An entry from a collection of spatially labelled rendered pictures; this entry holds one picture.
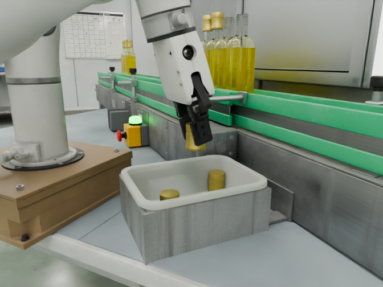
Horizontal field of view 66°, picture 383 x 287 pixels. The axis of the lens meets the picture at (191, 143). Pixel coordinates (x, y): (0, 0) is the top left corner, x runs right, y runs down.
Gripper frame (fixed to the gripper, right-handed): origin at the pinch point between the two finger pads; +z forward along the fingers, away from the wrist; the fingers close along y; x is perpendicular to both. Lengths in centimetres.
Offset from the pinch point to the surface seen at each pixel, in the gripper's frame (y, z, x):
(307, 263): -17.2, 19.3, -4.7
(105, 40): 607, -30, -105
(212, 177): 5.2, 12.9, -3.1
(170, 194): 0.2, 9.3, 7.4
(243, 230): -7.5, 16.9, -0.7
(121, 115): 79, 11, -2
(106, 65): 608, 16, -91
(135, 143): 52, 15, 1
